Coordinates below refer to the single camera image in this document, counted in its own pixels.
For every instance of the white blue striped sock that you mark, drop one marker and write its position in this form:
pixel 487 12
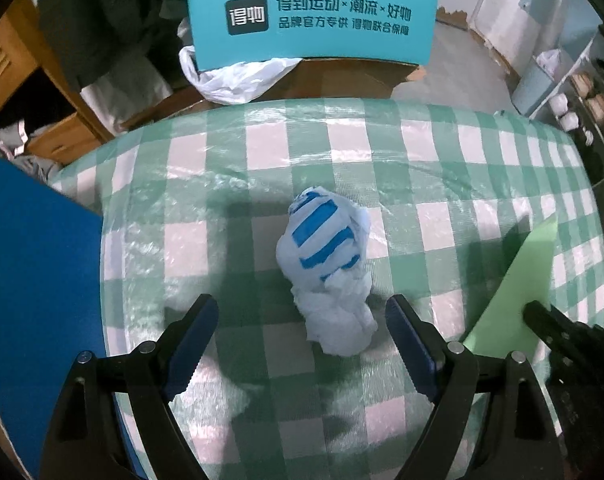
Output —
pixel 327 260

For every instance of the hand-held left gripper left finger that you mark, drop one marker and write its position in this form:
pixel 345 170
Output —
pixel 192 355

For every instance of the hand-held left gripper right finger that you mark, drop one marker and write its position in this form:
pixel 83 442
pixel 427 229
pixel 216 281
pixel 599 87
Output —
pixel 412 355

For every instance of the metal shoe rack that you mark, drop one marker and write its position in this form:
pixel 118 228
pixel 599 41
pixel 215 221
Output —
pixel 592 110

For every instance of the light green paper sheet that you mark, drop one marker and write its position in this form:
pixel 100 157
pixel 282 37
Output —
pixel 517 300

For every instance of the dark hanging jacket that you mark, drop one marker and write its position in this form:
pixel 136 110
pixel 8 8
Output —
pixel 107 20

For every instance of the white hanging garment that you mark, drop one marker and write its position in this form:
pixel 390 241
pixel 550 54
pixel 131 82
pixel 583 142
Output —
pixel 127 90

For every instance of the crumpled grey clothes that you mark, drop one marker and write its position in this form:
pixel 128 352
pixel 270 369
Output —
pixel 22 147

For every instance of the pale blue trash bin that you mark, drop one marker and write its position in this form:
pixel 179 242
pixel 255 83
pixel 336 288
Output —
pixel 537 85

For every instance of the white plastic bag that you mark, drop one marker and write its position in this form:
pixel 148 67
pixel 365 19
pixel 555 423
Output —
pixel 232 77

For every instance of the green white checkered tablecloth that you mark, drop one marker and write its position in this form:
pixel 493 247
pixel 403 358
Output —
pixel 292 160

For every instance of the wooden louvred cabinet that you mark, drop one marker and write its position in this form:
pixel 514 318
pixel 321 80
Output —
pixel 37 95

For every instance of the group of assorted shoes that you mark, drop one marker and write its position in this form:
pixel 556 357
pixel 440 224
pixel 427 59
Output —
pixel 579 105

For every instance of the blue-sided cardboard box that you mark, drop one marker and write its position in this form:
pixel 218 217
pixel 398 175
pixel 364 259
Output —
pixel 37 280

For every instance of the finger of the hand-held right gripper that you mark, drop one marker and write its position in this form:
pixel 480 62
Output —
pixel 552 322

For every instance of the teal shoe box with text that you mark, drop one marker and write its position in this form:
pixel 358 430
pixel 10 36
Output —
pixel 312 20

